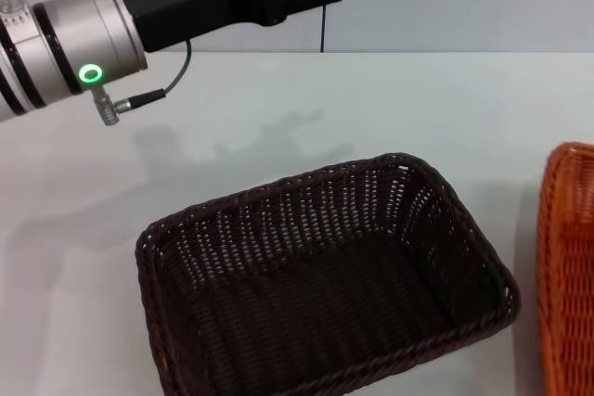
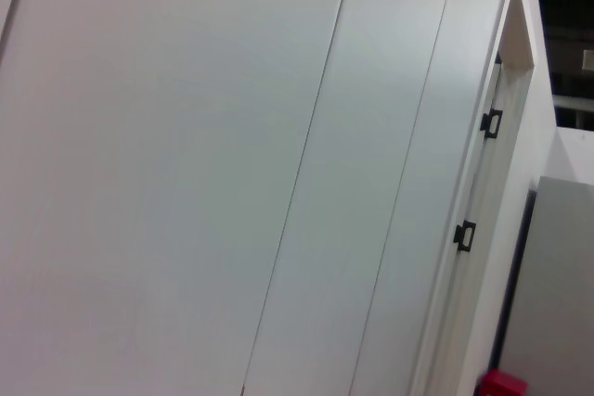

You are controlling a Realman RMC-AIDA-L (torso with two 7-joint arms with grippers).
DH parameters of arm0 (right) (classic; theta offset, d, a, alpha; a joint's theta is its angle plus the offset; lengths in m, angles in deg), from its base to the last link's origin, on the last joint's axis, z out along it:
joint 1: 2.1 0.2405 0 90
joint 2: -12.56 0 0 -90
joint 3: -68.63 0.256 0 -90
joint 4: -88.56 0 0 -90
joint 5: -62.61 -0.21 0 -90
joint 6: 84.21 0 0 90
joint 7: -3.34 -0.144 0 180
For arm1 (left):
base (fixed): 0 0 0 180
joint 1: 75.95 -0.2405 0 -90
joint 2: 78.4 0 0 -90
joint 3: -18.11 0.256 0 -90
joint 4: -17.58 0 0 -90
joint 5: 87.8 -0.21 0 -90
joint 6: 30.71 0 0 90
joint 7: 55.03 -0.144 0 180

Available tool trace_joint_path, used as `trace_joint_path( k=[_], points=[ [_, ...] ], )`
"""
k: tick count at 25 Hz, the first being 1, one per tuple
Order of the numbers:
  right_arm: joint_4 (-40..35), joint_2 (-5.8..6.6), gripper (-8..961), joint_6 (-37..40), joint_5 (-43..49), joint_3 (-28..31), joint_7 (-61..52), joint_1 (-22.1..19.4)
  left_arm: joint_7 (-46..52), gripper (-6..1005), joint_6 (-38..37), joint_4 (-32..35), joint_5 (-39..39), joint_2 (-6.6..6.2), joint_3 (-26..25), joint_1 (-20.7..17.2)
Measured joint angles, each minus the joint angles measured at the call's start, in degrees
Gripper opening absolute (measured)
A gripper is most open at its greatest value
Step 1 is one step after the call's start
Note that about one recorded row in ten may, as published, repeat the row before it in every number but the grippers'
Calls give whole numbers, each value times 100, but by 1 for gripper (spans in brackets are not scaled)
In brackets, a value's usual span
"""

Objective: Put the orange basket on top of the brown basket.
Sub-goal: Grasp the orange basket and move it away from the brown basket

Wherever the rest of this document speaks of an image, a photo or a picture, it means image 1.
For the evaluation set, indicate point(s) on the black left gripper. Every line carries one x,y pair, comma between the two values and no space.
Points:
204,2

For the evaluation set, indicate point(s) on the orange wicker basket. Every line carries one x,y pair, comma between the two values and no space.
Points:
571,275

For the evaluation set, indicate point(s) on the dark vertical wall strip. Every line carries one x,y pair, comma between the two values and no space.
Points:
323,25

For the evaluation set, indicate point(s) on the dark brown wicker basket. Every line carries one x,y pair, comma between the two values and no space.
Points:
325,284

